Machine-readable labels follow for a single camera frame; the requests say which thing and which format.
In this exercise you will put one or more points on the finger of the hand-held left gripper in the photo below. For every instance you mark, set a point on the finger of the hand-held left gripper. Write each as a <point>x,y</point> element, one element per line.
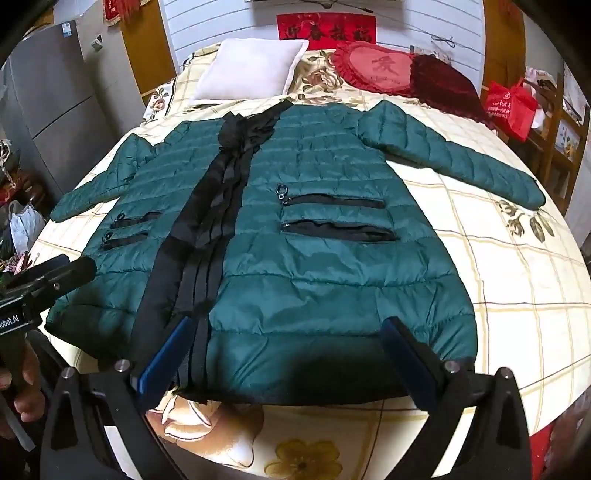
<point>60,274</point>

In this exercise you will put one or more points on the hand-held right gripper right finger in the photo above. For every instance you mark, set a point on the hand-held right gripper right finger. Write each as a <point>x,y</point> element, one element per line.
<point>411,364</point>

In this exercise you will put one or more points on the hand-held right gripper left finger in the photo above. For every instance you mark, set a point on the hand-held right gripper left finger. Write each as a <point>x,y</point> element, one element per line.
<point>166,362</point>

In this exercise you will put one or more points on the green puffer jacket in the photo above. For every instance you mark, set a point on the green puffer jacket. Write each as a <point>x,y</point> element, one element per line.
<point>323,277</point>

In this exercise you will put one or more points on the person's left hand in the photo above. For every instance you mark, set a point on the person's left hand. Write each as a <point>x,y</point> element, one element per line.
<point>27,397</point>

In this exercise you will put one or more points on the white plastic bag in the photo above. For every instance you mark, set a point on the white plastic bag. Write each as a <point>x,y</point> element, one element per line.
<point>25,226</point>

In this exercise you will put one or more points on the cream floral bedspread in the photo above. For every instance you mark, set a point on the cream floral bedspread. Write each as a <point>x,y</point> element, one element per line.
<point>508,300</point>

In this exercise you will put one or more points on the grey refrigerator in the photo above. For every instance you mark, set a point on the grey refrigerator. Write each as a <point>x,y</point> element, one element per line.
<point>51,106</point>

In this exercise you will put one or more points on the red hanging ornament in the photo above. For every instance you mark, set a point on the red hanging ornament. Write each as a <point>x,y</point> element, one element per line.
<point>120,9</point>

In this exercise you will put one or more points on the red shopping bag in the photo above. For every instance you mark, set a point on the red shopping bag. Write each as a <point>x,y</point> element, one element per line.
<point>508,108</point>

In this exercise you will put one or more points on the wooden chair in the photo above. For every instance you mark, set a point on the wooden chair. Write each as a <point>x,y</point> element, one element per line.
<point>561,134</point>

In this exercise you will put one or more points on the dark red velvet cushion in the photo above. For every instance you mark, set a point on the dark red velvet cushion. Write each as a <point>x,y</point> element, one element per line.
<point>443,90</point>

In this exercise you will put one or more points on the white pillow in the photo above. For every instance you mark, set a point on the white pillow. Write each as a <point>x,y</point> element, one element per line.
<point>249,69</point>

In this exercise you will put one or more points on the red heart-shaped cushion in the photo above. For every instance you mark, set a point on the red heart-shaped cushion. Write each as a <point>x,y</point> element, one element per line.
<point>374,67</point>

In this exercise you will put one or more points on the wall switch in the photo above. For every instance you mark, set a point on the wall switch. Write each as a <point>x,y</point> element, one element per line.
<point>97,43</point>

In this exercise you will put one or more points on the red wall banner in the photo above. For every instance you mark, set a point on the red wall banner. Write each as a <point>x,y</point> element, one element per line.
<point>328,30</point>

